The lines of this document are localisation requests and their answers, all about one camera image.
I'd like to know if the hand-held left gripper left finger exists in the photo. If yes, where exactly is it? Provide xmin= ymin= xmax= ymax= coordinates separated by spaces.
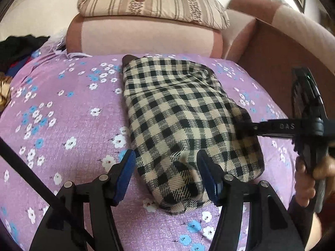
xmin=29 ymin=149 xmax=137 ymax=251

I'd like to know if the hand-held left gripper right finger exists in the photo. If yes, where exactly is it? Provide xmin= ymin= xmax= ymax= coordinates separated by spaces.
xmin=196 ymin=149 xmax=305 ymax=251

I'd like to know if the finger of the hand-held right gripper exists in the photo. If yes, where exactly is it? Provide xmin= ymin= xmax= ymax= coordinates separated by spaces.
xmin=237 ymin=119 xmax=297 ymax=139

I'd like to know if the black and cream checked coat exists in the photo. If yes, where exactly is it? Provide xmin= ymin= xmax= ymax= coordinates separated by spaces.
xmin=122 ymin=54 xmax=265 ymax=213

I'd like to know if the person's right forearm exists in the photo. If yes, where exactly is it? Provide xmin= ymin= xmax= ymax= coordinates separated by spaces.
xmin=286 ymin=195 xmax=325 ymax=251

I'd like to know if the pile of black clothes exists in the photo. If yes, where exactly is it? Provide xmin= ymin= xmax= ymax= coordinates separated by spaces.
xmin=0 ymin=35 xmax=50 ymax=71

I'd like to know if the person's right hand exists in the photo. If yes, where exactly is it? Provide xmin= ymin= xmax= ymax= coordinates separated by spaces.
xmin=294 ymin=155 xmax=335 ymax=207

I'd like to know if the brown pink sofa armrest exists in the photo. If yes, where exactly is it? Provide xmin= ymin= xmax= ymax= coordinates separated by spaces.
xmin=222 ymin=0 xmax=335 ymax=126

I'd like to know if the purple floral bedsheet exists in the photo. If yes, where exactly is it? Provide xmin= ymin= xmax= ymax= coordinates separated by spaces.
xmin=0 ymin=42 xmax=301 ymax=251

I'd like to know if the white lace cloth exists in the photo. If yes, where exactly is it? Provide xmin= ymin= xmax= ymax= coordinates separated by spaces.
xmin=51 ymin=27 xmax=92 ymax=58

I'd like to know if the pink sofa backrest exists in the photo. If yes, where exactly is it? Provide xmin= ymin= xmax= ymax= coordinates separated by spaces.
xmin=65 ymin=13 xmax=224 ymax=58

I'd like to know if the brown gold patterned cloth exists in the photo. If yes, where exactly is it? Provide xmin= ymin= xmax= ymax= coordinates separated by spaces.
xmin=0 ymin=73 xmax=12 ymax=108

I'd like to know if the blue cloth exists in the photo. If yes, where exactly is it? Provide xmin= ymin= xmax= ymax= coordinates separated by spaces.
xmin=5 ymin=51 xmax=40 ymax=78

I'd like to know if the red cloth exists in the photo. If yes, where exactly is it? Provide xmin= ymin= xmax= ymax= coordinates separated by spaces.
xmin=6 ymin=61 xmax=30 ymax=70

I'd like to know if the striped floral pillow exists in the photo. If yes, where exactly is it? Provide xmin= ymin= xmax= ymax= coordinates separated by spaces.
xmin=77 ymin=0 xmax=230 ymax=30

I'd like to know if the black cable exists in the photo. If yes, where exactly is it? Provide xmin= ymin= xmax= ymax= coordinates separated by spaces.
xmin=0 ymin=136 xmax=96 ymax=247

